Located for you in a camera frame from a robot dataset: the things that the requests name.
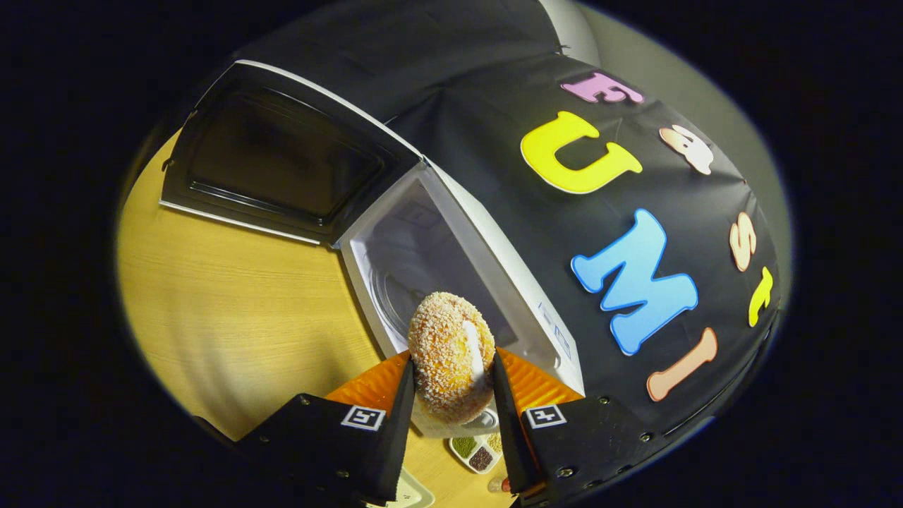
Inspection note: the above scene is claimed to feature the white microwave oven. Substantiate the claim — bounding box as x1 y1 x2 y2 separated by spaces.
159 59 586 440

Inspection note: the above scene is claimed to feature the white divided condiment dish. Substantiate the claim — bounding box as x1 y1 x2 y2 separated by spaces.
449 432 503 474

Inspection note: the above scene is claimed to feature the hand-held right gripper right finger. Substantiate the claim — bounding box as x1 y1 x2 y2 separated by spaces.
492 347 660 503

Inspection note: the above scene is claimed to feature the sesame bread bun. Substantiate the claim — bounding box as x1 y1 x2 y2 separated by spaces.
408 291 497 425

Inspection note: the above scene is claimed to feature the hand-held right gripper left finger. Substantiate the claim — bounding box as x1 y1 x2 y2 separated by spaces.
236 351 417 503

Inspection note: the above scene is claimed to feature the pale green square plate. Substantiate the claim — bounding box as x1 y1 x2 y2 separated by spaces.
367 466 437 508

